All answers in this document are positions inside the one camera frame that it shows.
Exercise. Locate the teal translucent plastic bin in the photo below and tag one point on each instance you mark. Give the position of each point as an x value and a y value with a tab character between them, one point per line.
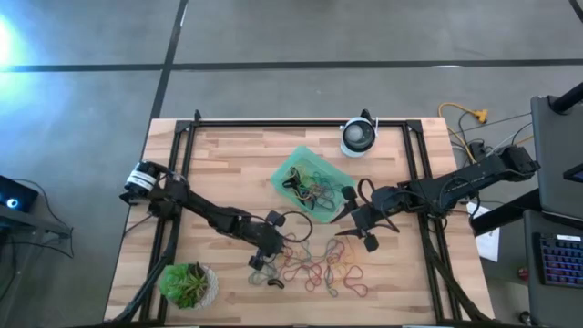
309	155

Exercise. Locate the black power adapter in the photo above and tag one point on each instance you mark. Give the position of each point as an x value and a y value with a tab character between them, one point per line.
477	150

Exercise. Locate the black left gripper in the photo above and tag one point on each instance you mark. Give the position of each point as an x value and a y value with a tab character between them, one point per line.
268	239

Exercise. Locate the small red object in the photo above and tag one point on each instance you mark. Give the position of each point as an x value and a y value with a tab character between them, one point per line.
524	273

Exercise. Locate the black round object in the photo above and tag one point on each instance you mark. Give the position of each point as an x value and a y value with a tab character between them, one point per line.
526	319

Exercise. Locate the black pole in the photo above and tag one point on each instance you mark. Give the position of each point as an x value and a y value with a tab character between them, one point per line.
569	98

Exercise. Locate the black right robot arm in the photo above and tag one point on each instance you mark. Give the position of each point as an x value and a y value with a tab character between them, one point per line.
473	175

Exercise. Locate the yellow rubber band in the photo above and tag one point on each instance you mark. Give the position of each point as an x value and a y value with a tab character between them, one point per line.
350	250

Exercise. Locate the grey rounded panel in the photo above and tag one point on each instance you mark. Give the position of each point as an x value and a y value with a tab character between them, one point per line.
560	150

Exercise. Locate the black desk beam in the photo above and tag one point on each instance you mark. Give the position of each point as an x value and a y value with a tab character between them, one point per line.
501	214

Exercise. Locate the black aluminium table frame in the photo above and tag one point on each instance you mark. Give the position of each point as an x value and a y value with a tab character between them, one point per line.
296	123

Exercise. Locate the white paper sheet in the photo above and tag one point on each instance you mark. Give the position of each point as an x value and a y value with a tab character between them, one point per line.
489	241

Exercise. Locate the grey desk surface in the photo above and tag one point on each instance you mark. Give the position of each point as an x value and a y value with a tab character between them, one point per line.
551	305

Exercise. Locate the black device with blue light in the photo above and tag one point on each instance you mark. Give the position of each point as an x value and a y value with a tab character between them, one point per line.
16	198

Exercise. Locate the red rubber band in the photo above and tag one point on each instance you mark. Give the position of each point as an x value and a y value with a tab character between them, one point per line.
314	287
360	291
339	248

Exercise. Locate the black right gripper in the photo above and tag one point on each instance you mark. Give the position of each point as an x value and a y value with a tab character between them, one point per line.
374	209

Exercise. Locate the backlit black keyboard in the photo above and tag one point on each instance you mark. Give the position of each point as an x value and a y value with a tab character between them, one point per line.
562	259

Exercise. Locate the green plant in white pot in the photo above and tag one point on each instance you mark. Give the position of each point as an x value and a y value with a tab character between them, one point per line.
184	284

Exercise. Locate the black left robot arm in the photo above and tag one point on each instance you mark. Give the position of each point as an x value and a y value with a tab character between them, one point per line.
205	214

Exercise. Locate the white cylindrical cup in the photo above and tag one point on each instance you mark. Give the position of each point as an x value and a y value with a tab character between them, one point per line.
358	136

